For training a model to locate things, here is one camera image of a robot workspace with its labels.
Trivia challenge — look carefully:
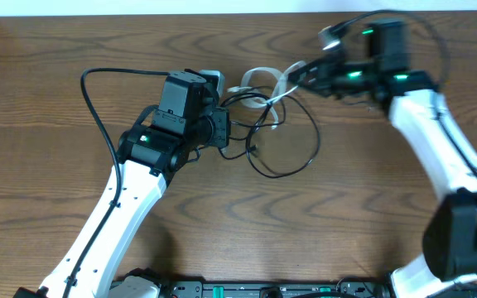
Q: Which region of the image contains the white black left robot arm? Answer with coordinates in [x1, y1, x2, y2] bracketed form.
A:
[15, 69, 230, 298]

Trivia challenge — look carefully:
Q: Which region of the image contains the black right camera cable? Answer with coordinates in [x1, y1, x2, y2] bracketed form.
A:
[333, 8, 477, 208]

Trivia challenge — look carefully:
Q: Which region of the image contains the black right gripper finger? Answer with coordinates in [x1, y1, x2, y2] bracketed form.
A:
[287, 59, 324, 81]
[294, 76, 325, 96]

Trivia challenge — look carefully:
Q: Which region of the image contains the black USB cable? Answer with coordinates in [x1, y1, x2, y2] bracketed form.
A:
[217, 85, 321, 180]

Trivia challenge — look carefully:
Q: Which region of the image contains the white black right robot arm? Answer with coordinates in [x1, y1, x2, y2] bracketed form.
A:
[288, 10, 477, 297]

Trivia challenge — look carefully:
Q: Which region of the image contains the black camera cable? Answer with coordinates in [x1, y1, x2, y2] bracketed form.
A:
[333, 8, 477, 208]
[62, 67, 171, 298]

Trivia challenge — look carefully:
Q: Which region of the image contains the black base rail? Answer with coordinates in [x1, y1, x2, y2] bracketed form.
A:
[108, 268, 393, 298]

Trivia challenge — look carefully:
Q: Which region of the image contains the white USB cable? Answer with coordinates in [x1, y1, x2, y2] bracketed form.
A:
[226, 60, 308, 130]

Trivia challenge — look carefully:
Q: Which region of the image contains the black left camera cable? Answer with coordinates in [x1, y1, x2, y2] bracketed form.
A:
[62, 67, 171, 298]

